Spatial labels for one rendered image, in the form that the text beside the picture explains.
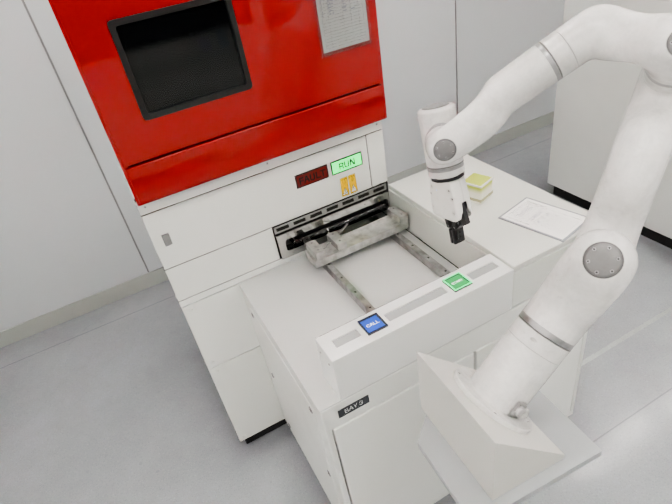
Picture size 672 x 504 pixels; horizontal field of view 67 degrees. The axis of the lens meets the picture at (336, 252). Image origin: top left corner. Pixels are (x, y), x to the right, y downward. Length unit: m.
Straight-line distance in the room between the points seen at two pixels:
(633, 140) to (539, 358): 0.45
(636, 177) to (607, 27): 0.29
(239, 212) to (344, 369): 0.64
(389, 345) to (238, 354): 0.80
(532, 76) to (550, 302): 0.46
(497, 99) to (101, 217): 2.48
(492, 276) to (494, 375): 0.37
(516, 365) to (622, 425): 1.30
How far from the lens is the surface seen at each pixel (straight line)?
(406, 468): 1.71
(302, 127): 1.56
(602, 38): 1.18
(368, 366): 1.29
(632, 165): 1.11
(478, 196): 1.68
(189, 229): 1.61
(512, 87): 1.16
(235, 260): 1.71
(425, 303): 1.33
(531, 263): 1.48
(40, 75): 2.95
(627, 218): 1.16
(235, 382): 2.02
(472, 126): 1.09
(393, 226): 1.76
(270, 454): 2.29
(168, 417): 2.59
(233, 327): 1.85
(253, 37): 1.46
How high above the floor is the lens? 1.84
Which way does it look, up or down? 35 degrees down
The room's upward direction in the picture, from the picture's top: 11 degrees counter-clockwise
